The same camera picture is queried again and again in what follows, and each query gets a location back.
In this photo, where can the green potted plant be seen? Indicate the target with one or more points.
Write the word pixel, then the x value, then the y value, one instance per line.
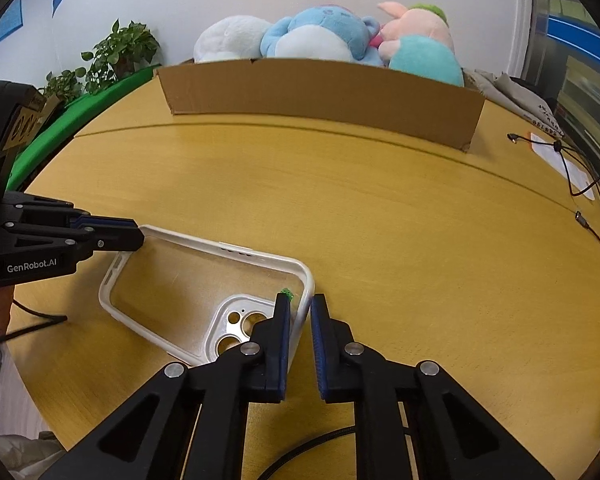
pixel 67 85
pixel 125 50

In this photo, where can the person's white clothing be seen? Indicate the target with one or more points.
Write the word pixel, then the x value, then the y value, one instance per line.
pixel 10 395

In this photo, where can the white packet with orange edge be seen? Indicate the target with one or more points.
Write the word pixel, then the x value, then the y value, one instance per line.
pixel 575 170

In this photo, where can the teal and pink plush toy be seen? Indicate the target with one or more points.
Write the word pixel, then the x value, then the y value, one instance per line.
pixel 420 55

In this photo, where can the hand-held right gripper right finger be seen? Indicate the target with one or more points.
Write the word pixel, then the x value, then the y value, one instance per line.
pixel 319 350

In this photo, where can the clear white-rimmed phone case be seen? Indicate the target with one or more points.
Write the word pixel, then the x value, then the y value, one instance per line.
pixel 195 285

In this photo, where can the blue plush toy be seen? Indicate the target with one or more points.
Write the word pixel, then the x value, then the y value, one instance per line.
pixel 320 25

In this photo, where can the cardboard box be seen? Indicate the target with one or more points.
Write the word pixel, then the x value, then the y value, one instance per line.
pixel 330 95

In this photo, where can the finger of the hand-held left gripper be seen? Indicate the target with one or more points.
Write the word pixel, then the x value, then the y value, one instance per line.
pixel 45 212
pixel 115 240

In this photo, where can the green board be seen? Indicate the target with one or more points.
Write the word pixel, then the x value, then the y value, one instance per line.
pixel 55 130

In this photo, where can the white plush toy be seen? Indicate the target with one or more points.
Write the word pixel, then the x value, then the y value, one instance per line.
pixel 230 35

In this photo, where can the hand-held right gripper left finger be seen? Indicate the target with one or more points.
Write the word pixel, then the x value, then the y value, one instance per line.
pixel 280 350

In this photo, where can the small green plastic piece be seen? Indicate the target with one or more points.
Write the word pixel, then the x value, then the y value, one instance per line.
pixel 285 293

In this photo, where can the window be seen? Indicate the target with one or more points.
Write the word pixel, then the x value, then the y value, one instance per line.
pixel 580 85

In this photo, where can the grey cloth bag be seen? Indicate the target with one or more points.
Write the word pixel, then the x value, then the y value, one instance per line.
pixel 510 92

